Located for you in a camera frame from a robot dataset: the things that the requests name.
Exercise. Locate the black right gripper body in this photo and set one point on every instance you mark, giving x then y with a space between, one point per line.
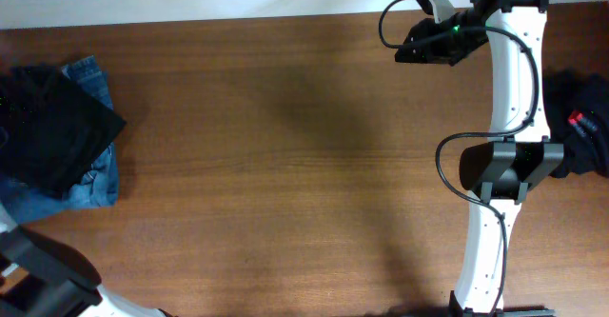
449 49

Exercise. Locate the black trousers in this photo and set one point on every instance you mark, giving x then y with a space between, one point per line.
51 130

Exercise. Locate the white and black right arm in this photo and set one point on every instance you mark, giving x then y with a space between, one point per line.
516 153

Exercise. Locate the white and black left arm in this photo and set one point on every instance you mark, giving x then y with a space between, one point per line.
60 280

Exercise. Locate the black garment with red label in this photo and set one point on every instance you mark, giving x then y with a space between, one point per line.
577 113

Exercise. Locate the folded blue denim jeans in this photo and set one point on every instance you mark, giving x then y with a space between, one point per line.
98 187

